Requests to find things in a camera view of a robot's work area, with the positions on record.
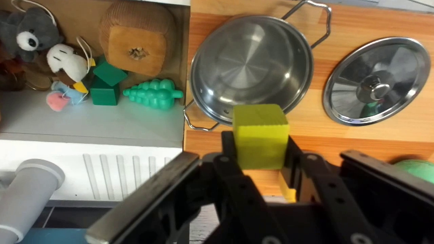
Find silver pot lid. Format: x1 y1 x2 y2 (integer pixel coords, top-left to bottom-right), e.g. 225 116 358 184
323 36 431 126

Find yellow cube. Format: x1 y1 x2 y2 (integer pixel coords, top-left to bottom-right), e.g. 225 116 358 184
233 104 289 169

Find green ball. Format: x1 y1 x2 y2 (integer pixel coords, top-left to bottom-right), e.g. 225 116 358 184
395 158 434 184

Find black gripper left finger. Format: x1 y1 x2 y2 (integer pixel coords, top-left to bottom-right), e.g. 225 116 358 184
221 131 237 167

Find white plush toy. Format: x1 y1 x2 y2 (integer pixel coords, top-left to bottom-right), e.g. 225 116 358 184
46 36 96 83

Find grey toy faucet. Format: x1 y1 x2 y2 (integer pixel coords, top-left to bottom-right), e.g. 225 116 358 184
0 158 65 244

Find pink and blue toy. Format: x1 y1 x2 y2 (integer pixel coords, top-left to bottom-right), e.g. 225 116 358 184
46 81 88 112

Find toy kitchen counter unit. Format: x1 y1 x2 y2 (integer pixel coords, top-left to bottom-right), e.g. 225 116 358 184
0 0 434 209

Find silver pot on counter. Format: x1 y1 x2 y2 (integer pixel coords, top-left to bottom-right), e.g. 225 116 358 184
190 15 324 126

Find wooden toy block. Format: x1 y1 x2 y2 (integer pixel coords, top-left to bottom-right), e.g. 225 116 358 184
99 1 176 76

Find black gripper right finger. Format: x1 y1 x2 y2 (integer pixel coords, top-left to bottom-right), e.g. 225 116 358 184
281 137 302 181

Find grey plush bear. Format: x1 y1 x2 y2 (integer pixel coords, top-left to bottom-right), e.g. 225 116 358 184
0 7 64 62

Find green toy grapes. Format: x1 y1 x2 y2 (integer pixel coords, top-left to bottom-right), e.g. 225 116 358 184
123 78 184 110

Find dark green toy block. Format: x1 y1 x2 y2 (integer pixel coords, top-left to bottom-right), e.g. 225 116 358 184
92 55 129 87

